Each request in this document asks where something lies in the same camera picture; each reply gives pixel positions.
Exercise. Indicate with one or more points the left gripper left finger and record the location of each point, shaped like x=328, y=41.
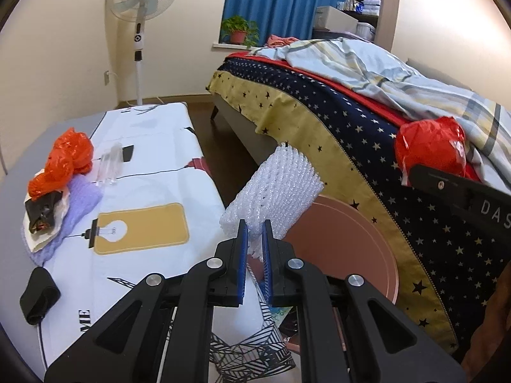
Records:
x=229, y=287

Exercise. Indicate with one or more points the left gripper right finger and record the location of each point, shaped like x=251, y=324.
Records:
x=279, y=289

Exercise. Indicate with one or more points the red plastic bag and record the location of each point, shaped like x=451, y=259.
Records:
x=435, y=143

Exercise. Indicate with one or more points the white foam net sleeve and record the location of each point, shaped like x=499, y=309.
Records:
x=280, y=191

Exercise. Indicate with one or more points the white tissue paper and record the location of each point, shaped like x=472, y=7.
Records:
x=36, y=241

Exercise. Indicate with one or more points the orange plastic bag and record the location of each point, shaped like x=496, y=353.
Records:
x=71, y=155

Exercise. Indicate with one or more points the black wrapper trash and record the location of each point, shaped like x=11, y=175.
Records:
x=41, y=212

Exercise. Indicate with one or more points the person right hand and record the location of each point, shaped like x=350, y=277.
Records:
x=490, y=334

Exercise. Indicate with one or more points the star pattern bed sheet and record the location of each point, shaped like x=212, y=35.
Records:
x=448, y=265

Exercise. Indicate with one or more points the pink plastic basin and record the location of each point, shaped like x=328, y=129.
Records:
x=340, y=241

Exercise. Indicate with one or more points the white printed table cloth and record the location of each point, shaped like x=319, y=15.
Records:
x=137, y=273

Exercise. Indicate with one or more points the grey bed headboard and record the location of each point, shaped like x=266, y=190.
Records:
x=432, y=73

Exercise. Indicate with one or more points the plaid light blue duvet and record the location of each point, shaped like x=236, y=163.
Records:
x=367, y=69

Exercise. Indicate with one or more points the purple foam net sleeve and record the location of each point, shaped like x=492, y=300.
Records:
x=84, y=197

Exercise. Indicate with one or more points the wooden bookshelf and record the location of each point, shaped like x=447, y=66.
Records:
x=381, y=14

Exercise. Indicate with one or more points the white storage box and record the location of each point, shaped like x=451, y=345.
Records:
x=328, y=18

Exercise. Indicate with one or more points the pink folded clothes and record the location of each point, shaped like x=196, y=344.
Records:
x=275, y=41

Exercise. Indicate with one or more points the potted green plant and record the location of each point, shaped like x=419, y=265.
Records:
x=239, y=31

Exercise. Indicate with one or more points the grey bed frame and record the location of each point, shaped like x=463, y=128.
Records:
x=259, y=146

